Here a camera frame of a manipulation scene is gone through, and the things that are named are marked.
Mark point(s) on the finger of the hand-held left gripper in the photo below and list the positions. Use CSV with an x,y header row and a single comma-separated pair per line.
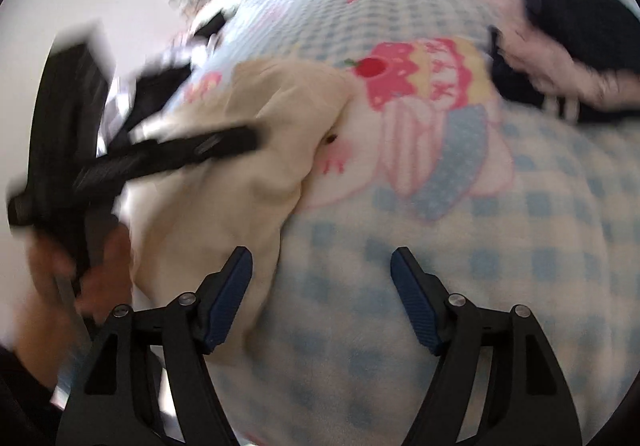
x,y
215,144
155,86

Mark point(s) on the person's left hand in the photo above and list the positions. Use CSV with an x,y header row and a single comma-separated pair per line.
x,y
107,276

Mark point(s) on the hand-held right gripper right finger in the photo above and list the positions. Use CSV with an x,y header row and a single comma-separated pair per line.
x,y
417,308

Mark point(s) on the printed checked blanket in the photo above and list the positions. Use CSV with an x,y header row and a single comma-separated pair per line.
x,y
450,251

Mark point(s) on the person's left forearm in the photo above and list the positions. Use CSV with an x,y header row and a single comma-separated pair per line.
x,y
35,341

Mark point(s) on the pink and cream shirt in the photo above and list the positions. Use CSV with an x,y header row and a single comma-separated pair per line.
x,y
240,206

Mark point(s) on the small black garment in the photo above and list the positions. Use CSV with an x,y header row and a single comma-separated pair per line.
x,y
210,24

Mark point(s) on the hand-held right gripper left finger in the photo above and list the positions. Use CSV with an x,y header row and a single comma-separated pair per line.
x,y
227,306

